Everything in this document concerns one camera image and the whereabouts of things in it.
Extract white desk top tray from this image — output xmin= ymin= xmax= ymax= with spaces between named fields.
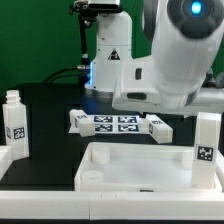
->
xmin=74 ymin=142 xmax=223 ymax=193

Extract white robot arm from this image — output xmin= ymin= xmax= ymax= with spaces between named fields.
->
xmin=85 ymin=0 xmax=224 ymax=115

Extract paper sheet with markers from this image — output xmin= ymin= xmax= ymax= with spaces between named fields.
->
xmin=68 ymin=114 xmax=148 ymax=135

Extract white left fence block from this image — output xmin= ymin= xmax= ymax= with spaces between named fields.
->
xmin=0 ymin=146 xmax=13 ymax=180

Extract white front fence bar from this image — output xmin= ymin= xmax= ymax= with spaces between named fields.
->
xmin=0 ymin=191 xmax=224 ymax=220

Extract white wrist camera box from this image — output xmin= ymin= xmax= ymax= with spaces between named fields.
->
xmin=112 ymin=60 xmax=161 ymax=112

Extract black cables at base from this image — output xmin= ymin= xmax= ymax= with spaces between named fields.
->
xmin=43 ymin=66 xmax=84 ymax=84

